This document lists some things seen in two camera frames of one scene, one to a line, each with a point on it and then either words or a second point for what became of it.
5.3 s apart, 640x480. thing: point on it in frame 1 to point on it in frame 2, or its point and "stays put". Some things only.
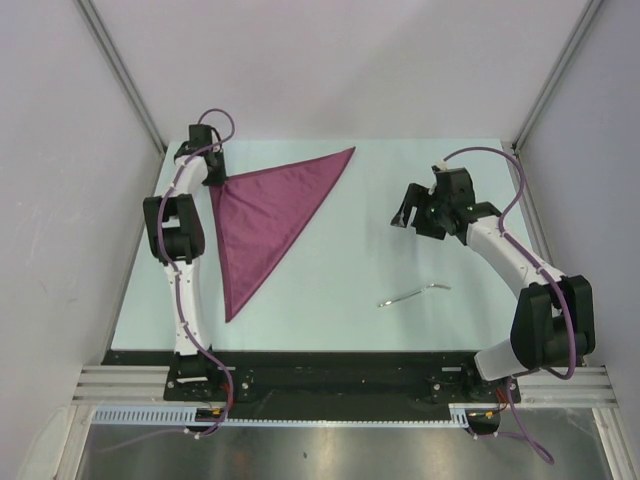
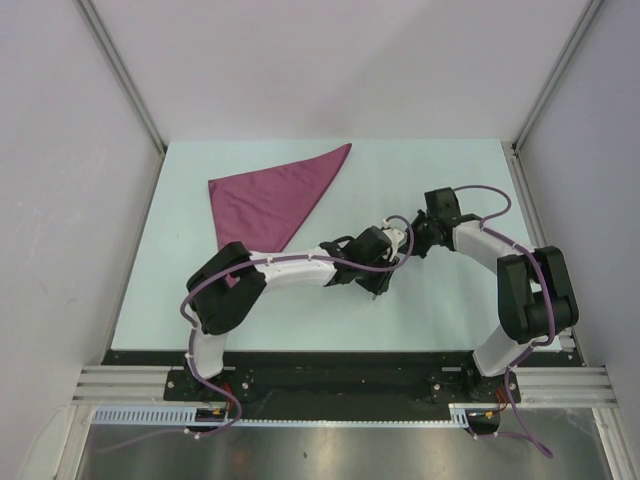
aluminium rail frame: x=537 y=386 stays put
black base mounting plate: x=321 y=379 stays put
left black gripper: x=220 y=177 to x=378 y=285
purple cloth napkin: x=261 y=217 stays put
